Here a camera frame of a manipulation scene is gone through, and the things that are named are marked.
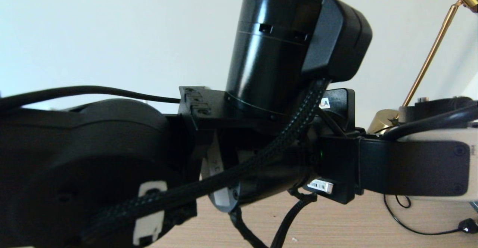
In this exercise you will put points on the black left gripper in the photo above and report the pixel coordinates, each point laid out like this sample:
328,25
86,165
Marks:
269,180

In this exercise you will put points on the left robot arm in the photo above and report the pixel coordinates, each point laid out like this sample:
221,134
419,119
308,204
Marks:
74,166

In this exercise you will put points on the brass desk lamp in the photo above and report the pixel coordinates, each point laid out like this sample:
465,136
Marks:
382,123

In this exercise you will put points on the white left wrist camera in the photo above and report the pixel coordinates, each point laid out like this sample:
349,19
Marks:
410,166

